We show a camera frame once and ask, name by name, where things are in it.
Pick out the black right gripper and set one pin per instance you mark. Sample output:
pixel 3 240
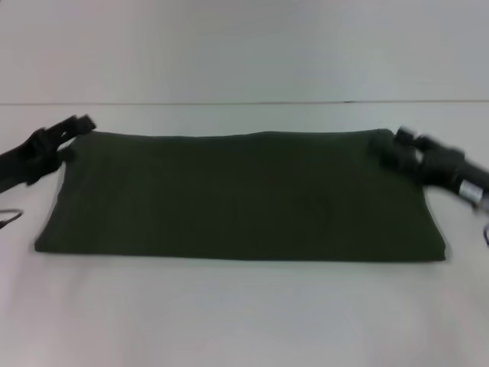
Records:
pixel 454 172

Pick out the dark green t-shirt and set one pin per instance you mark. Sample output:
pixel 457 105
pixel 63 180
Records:
pixel 237 199

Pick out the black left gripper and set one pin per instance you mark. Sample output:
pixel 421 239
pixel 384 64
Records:
pixel 23 162

